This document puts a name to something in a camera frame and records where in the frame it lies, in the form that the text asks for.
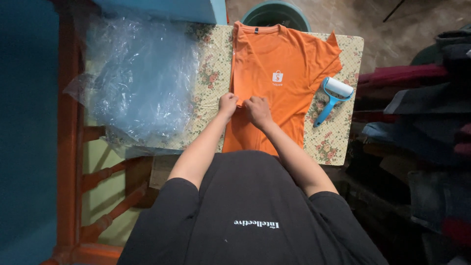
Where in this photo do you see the person's left hand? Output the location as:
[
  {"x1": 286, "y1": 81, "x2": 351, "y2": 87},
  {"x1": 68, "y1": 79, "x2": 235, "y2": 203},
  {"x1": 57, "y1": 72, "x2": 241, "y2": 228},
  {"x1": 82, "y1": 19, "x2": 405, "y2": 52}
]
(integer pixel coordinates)
[{"x1": 218, "y1": 92, "x2": 240, "y2": 121}]

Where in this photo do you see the person's right hand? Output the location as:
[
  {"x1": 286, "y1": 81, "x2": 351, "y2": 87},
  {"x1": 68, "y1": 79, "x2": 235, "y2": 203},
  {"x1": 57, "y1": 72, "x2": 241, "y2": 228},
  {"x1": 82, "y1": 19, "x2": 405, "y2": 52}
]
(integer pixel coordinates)
[{"x1": 244, "y1": 96, "x2": 274, "y2": 130}]

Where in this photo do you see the orange t-shirt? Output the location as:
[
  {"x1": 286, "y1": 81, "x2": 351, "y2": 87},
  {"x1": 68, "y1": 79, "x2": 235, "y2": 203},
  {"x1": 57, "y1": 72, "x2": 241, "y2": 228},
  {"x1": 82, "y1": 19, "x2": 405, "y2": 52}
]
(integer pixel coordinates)
[{"x1": 222, "y1": 21, "x2": 343, "y2": 157}]

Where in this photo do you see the blue lint roller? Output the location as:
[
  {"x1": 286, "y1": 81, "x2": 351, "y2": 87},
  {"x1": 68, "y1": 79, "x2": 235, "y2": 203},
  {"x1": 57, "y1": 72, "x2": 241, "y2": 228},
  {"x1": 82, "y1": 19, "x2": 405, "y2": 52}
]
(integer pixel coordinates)
[{"x1": 313, "y1": 77, "x2": 354, "y2": 128}]

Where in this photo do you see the floral tablecloth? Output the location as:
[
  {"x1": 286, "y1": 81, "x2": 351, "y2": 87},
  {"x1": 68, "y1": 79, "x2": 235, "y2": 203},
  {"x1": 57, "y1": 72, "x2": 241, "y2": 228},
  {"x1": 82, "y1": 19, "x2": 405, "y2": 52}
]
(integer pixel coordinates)
[{"x1": 104, "y1": 24, "x2": 365, "y2": 166}]

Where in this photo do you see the green plastic basin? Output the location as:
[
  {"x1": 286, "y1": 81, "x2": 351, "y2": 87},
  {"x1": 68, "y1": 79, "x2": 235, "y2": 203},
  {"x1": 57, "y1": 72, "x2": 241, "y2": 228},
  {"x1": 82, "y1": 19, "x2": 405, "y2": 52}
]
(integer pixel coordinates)
[{"x1": 241, "y1": 0, "x2": 312, "y2": 33}]

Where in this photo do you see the pile of clear plastic bags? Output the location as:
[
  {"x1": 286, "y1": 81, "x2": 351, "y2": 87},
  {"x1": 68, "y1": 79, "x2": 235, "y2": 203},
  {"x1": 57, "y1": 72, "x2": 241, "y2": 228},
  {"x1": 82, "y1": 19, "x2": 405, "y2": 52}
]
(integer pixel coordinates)
[{"x1": 63, "y1": 15, "x2": 201, "y2": 152}]

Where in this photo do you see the person's black t-shirt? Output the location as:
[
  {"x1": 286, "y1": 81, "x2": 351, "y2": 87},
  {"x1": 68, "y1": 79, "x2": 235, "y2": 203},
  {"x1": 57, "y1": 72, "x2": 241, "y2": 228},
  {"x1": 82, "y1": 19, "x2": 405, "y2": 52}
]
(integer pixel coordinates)
[{"x1": 117, "y1": 150, "x2": 390, "y2": 265}]

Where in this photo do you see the red wooden chair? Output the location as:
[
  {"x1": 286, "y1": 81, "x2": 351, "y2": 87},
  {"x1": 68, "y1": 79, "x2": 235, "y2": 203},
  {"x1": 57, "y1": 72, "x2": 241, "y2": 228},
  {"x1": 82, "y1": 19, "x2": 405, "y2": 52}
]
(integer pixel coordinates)
[{"x1": 40, "y1": 0, "x2": 159, "y2": 265}]

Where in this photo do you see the heap of folded clothes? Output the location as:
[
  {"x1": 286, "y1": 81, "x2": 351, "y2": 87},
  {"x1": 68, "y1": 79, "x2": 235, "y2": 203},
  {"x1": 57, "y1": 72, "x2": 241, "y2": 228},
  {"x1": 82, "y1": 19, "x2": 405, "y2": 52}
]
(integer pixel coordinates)
[{"x1": 346, "y1": 24, "x2": 471, "y2": 265}]

